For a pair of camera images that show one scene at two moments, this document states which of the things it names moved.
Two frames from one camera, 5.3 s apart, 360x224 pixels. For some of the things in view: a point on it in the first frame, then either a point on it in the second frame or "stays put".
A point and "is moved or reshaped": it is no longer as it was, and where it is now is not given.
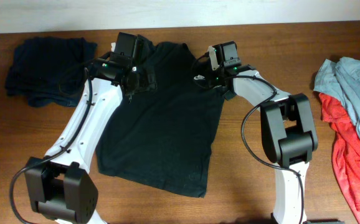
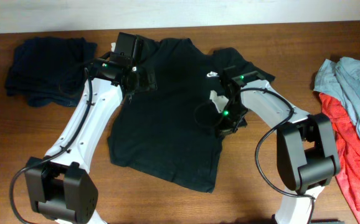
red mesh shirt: (354, 161) stays put
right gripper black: (212, 81) -> (225, 128)
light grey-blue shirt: (355, 81) stays put
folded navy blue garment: (49, 71) stays put
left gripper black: (147, 78) stays put
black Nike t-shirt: (162, 138) is moved or reshaped
